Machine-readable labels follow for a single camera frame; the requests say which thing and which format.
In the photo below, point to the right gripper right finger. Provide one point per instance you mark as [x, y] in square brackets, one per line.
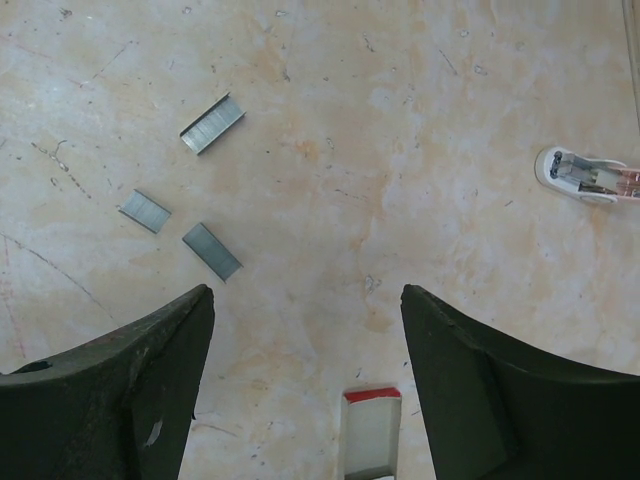
[495, 407]

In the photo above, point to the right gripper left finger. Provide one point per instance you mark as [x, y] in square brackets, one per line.
[117, 407]

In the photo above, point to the red staple box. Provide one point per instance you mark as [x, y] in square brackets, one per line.
[369, 438]

